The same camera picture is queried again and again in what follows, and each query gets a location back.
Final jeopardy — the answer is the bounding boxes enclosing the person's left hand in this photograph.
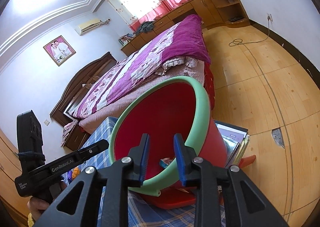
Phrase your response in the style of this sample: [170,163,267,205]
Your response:
[26,180,68,221]

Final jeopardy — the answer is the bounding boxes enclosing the white teal box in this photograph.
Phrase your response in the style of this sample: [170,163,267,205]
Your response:
[159,158,174,169]

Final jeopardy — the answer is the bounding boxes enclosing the orange wrapper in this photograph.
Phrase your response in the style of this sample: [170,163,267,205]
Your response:
[72,167,81,180]

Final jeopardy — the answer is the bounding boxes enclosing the blue plaid tablecloth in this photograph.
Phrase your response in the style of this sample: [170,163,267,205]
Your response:
[61,116,227,227]

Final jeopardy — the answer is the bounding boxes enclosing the stack of magazines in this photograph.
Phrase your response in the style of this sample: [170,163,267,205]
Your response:
[215,120,249,168]

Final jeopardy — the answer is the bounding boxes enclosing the dark wooden nightstand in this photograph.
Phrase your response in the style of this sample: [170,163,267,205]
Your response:
[61,120,91,151]

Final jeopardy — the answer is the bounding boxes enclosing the dark wooden headboard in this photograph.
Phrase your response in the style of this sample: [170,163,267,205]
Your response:
[50,52,117,126]

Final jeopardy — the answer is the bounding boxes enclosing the red bin green rim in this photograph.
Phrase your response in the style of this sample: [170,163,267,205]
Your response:
[108,76,227,210]

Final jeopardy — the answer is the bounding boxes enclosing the bed with pink sheet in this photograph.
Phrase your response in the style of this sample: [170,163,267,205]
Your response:
[78,58,216,134]

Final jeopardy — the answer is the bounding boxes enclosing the books on cabinet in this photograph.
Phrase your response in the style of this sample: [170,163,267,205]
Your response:
[118,33,135,46]

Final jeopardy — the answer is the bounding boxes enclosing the framed wedding portrait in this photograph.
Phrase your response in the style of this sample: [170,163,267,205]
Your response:
[43,36,76,66]

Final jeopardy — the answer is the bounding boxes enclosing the purple floral quilt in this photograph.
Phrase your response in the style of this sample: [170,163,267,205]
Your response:
[71,14,211,119]

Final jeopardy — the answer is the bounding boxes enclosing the grey clothes pile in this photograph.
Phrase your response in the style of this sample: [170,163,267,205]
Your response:
[135,21,155,35]

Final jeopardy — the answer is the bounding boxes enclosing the wooden corner shelf unit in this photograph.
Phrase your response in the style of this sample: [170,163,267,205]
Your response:
[211,0,250,28]

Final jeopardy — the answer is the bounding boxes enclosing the long wooden cabinet desk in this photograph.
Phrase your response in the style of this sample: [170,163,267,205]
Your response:
[121,0,224,56]

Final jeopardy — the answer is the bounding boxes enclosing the black phone on mount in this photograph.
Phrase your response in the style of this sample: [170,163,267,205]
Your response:
[17,110,46,174]

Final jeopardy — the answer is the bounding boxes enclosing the white light switch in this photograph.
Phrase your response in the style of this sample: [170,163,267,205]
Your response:
[44,119,50,126]

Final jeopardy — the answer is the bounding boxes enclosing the grey power cable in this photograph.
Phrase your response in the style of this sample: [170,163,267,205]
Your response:
[228,20,271,48]

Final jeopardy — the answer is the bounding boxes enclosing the white wall air conditioner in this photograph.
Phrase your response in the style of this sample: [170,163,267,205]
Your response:
[75,18,102,36]

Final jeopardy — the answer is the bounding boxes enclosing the white wall socket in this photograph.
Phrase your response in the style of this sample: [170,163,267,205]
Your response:
[267,13,273,22]

